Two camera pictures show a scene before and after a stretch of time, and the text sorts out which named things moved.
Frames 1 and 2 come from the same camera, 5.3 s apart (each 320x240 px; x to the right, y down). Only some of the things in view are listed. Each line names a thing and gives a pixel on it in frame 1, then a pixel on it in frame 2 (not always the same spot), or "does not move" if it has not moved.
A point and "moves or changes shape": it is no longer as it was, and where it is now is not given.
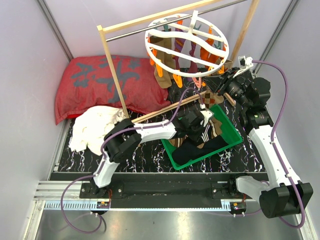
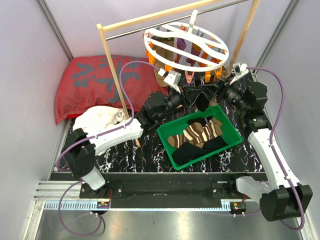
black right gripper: (216, 83) to (213, 89)
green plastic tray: (228, 129) does not move
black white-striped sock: (206, 134) to (202, 102)
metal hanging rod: (113, 38) does not move
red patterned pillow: (88, 82) does not move
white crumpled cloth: (91, 126) does not move
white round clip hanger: (186, 44) moves or changes shape
